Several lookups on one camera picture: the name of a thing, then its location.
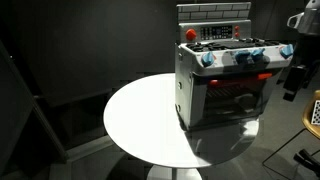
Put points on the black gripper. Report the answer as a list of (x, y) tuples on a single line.
[(295, 80)]

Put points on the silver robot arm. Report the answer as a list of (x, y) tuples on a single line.
[(305, 55)]

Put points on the grey toy stove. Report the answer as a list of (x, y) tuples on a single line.
[(201, 106)]

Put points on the left blue stove knob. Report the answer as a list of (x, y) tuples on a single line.
[(207, 59)]

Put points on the yellow chair with checkerboard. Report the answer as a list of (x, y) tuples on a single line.
[(310, 120)]

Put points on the black clamp on floor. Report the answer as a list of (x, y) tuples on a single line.
[(308, 161)]

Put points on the round white table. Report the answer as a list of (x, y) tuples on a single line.
[(141, 119)]

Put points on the orange oven door handle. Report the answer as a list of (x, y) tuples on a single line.
[(226, 82)]

